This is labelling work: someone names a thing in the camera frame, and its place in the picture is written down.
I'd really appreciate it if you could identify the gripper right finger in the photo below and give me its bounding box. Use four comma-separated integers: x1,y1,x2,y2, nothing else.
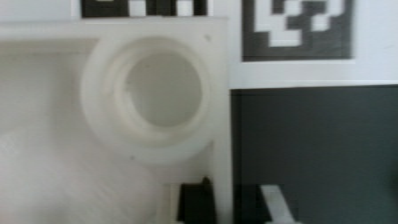
260,185,301,224

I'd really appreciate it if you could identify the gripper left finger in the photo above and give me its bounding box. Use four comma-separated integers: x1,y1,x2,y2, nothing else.
176,177,217,224

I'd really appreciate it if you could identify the white chair seat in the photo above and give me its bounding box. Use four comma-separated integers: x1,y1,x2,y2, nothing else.
0,17,233,224

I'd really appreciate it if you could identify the white marker sheet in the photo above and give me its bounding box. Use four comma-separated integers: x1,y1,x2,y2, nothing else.
0,0,398,89

